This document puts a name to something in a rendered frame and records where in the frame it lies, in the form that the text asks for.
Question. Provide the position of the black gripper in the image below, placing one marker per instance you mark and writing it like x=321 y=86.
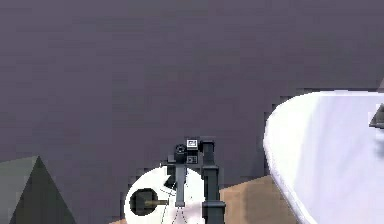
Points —
x=180 y=180

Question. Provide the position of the small round white table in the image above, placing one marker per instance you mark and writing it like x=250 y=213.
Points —
x=193 y=186

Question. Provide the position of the dark grey angular object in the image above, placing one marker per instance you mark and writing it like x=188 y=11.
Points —
x=378 y=119

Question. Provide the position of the dark green pyramid shape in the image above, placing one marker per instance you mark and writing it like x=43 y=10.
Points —
x=36 y=196

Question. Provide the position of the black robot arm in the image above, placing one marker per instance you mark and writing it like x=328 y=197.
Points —
x=210 y=180

